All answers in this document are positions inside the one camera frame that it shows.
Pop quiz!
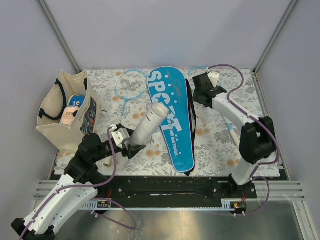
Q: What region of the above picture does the white shuttlecock tube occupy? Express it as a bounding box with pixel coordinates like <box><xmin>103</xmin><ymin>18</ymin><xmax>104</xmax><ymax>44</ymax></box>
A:
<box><xmin>116</xmin><ymin>102</ymin><xmax>169</xmax><ymax>170</ymax></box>

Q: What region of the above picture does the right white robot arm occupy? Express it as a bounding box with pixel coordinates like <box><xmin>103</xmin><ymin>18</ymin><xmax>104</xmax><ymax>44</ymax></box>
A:
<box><xmin>192</xmin><ymin>72</ymin><xmax>276</xmax><ymax>198</ymax></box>

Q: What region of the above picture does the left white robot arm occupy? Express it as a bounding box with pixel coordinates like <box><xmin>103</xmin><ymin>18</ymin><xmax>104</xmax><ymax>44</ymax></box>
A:
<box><xmin>11</xmin><ymin>128</ymin><xmax>146</xmax><ymax>240</ymax></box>

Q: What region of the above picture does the blue badminton racket cover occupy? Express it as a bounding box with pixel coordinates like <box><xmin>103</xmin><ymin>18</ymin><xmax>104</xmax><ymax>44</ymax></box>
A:
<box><xmin>147</xmin><ymin>66</ymin><xmax>197</xmax><ymax>176</ymax></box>

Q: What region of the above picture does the white shuttlecock near box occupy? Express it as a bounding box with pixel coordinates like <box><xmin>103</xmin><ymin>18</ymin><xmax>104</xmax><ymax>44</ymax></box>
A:
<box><xmin>101</xmin><ymin>105</ymin><xmax>111</xmax><ymax>116</ymax></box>

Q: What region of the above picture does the blue can in bag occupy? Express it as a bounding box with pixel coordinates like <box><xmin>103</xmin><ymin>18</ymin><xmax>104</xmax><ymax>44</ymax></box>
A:
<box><xmin>67</xmin><ymin>94</ymin><xmax>86</xmax><ymax>108</ymax></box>

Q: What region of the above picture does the floral tablecloth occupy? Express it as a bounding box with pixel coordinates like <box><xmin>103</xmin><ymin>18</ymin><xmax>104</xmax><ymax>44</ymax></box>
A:
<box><xmin>54</xmin><ymin>68</ymin><xmax>283</xmax><ymax>177</ymax></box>

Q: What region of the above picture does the cream canvas tote bag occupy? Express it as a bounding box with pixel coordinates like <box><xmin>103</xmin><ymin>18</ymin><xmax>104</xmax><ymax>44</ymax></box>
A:
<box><xmin>36</xmin><ymin>70</ymin><xmax>101</xmax><ymax>153</ymax></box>

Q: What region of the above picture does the blue racket left side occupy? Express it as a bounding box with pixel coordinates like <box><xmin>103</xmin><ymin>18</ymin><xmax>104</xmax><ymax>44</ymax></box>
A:
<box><xmin>103</xmin><ymin>69</ymin><xmax>148</xmax><ymax>168</ymax></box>

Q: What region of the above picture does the blue racket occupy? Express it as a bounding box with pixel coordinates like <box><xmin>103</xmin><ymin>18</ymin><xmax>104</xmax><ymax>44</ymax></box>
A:
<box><xmin>186</xmin><ymin>66</ymin><xmax>240</xmax><ymax>149</ymax></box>
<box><xmin>103</xmin><ymin>69</ymin><xmax>148</xmax><ymax>168</ymax></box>

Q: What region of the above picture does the blue racket right side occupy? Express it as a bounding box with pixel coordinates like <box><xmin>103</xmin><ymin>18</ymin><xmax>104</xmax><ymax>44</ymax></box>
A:
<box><xmin>186</xmin><ymin>66</ymin><xmax>240</xmax><ymax>149</ymax></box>

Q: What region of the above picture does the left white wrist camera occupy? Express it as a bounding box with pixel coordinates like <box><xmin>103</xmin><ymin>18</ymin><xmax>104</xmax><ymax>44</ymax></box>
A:
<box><xmin>111</xmin><ymin>124</ymin><xmax>130</xmax><ymax>149</ymax></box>

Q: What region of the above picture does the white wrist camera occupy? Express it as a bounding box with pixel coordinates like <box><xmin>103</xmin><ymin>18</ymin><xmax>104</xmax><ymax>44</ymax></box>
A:
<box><xmin>207</xmin><ymin>71</ymin><xmax>220</xmax><ymax>88</ymax></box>
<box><xmin>111</xmin><ymin>124</ymin><xmax>130</xmax><ymax>149</ymax></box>

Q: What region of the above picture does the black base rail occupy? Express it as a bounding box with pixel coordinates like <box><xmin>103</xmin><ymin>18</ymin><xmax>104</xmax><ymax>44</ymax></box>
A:
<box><xmin>97</xmin><ymin>176</ymin><xmax>257</xmax><ymax>201</ymax></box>

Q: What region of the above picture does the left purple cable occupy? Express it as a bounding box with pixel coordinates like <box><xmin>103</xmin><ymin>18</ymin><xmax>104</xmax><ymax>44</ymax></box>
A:
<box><xmin>18</xmin><ymin>126</ymin><xmax>138</xmax><ymax>240</ymax></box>

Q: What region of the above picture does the white slotted cable duct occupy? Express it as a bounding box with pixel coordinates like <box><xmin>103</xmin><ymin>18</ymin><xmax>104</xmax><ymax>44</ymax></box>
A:
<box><xmin>80</xmin><ymin>197</ymin><xmax>247</xmax><ymax>212</ymax></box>

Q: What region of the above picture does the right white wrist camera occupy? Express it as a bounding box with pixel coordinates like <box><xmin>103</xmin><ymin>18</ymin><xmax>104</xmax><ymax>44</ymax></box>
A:
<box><xmin>207</xmin><ymin>71</ymin><xmax>220</xmax><ymax>88</ymax></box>

